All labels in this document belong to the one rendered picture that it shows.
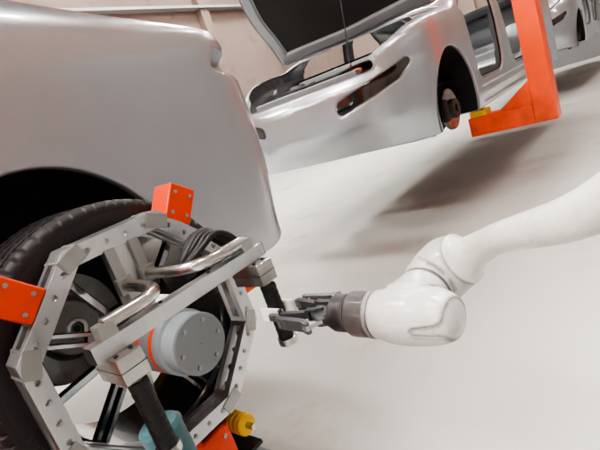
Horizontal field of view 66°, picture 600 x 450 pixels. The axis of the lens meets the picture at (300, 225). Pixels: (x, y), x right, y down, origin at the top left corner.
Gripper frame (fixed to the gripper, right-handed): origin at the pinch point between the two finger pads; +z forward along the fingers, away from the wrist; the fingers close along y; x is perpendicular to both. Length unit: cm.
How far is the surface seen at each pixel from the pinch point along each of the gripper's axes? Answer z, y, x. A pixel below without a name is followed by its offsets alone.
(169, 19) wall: 909, 786, 356
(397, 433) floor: 21, 51, -83
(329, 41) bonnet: 173, 322, 87
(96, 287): 70, -5, 9
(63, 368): 70, -24, -8
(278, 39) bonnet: 221, 311, 107
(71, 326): 65, -18, 3
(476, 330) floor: 14, 122, -83
